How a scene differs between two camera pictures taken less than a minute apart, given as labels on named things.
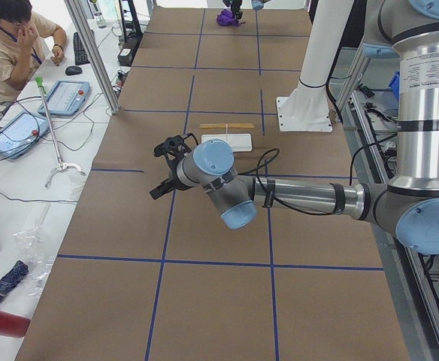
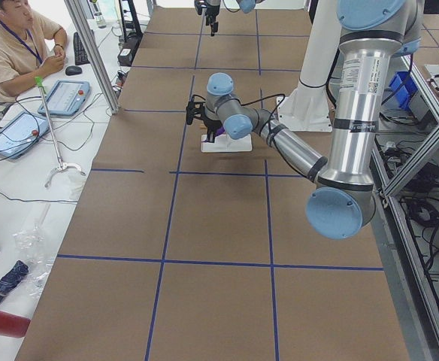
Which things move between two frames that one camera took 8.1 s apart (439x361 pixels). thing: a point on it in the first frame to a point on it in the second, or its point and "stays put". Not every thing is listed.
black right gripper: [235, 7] to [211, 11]
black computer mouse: [73, 71] stays put
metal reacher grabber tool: [62, 166] stays put
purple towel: [225, 17] to [219, 131]
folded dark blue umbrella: [17, 273] stays put
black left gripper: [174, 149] to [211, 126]
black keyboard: [80, 53] stays put
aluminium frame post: [95, 55] stays put
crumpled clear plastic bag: [40, 259] stays put
